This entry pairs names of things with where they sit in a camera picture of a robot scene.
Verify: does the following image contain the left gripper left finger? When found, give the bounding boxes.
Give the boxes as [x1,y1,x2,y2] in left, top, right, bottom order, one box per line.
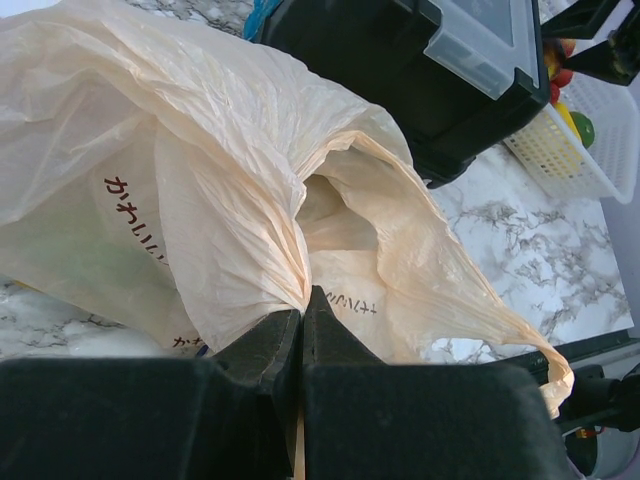
[212,310,301,395]

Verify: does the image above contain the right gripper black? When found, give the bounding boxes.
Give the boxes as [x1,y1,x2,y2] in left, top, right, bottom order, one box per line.
[541,0,639,87]

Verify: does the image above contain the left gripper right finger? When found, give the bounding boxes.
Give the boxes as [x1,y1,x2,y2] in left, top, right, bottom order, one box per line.
[302,286,383,365]

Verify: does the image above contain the yellow fake mango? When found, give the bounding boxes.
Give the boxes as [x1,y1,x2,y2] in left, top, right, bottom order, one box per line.
[554,102,582,140]

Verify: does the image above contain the translucent orange plastic bag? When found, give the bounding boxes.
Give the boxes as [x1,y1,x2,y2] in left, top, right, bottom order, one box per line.
[1,1,574,416]

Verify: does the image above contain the green fake fruit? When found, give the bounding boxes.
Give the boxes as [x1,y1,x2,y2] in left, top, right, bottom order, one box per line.
[570,111,596,148]

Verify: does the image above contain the red yellow cherry bunch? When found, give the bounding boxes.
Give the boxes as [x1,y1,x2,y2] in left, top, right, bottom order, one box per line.
[543,38,576,105]

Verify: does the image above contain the white plastic basket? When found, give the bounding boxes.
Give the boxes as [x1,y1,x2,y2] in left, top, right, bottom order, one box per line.
[502,0,640,205]

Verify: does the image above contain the black plastic toolbox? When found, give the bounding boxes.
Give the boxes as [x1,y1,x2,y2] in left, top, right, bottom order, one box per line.
[252,0,550,189]

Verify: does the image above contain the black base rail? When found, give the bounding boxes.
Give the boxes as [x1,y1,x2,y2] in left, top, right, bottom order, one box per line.
[534,332,640,436]

